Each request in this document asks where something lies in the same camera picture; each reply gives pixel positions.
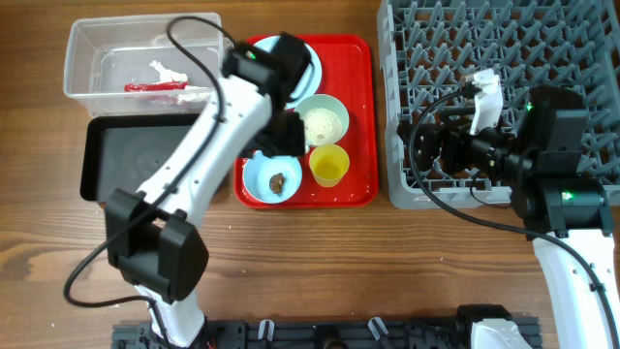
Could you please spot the red snack wrapper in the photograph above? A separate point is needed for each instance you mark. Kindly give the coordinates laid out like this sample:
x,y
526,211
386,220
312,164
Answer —
x,y
160,86

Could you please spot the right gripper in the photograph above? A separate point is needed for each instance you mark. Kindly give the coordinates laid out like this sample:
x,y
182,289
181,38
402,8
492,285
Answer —
x,y
454,133

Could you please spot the red serving tray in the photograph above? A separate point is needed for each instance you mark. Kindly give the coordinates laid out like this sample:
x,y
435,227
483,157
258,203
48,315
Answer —
x,y
346,70

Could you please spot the yellow cup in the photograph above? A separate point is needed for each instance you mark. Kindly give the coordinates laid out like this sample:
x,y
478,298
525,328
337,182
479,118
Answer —
x,y
328,164

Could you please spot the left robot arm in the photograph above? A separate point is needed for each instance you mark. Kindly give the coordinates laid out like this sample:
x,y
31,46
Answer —
x,y
152,235

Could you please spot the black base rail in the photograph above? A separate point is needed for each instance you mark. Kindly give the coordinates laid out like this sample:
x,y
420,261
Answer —
x,y
430,333

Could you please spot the cooked white rice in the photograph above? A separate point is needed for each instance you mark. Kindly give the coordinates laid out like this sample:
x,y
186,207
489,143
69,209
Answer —
x,y
322,126

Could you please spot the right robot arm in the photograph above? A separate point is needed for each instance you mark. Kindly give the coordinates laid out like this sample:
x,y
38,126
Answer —
x,y
566,215

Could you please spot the brown food scrap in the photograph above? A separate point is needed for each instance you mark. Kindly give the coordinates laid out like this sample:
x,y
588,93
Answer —
x,y
276,183

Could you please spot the small light blue bowl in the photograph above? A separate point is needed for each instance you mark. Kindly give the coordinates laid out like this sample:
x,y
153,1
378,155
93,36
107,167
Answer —
x,y
258,170

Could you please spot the grey dishwasher rack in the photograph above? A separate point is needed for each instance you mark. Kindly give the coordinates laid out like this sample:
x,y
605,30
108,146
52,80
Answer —
x,y
427,47

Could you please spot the clear plastic bin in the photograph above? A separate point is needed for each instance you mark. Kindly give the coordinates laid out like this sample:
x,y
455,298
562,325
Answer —
x,y
106,53

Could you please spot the green bowl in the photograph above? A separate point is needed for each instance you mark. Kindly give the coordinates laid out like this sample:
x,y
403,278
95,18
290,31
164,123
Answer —
x,y
327,102

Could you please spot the black waste tray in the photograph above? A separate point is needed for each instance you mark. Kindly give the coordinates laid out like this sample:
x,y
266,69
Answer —
x,y
124,151

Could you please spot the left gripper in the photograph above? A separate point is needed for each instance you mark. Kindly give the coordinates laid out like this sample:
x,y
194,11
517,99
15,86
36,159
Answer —
x,y
293,143

